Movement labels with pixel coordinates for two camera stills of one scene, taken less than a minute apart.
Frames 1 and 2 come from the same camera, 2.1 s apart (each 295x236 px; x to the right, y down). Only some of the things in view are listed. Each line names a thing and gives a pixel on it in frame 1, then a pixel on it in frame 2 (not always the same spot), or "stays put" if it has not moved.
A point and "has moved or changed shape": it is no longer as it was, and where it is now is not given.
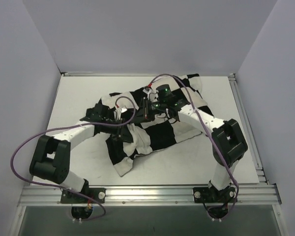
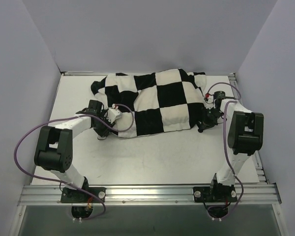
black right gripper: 147,111 to 206,123
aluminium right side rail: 261,176 stays put
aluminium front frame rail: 51,196 stays put
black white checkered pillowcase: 140,122 has moved or changed shape
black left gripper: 121,132 to 101,130
